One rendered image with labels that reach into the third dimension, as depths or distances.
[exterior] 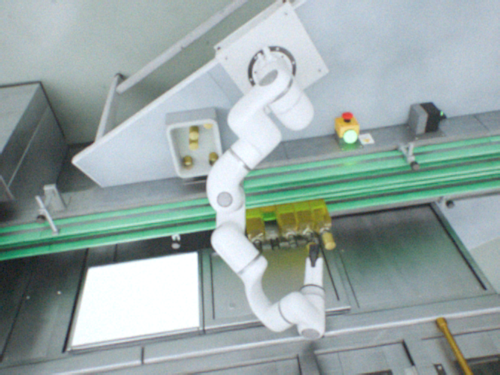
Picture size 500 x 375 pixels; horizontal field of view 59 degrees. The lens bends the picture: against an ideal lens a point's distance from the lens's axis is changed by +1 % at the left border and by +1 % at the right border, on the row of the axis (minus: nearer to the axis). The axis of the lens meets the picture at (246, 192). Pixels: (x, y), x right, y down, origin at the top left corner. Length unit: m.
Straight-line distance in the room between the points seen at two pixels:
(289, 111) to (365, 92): 0.55
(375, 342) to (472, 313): 0.31
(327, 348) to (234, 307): 0.32
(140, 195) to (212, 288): 0.44
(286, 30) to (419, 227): 0.89
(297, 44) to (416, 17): 0.40
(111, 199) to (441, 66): 1.26
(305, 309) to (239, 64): 0.75
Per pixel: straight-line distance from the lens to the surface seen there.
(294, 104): 1.14
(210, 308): 1.49
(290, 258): 1.59
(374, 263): 1.65
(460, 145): 1.73
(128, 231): 1.69
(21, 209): 1.83
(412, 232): 1.77
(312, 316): 1.23
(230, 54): 1.39
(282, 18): 1.39
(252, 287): 1.21
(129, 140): 1.64
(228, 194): 1.13
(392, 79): 1.66
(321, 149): 1.61
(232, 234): 1.17
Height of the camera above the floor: 2.12
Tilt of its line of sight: 50 degrees down
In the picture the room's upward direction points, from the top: 170 degrees clockwise
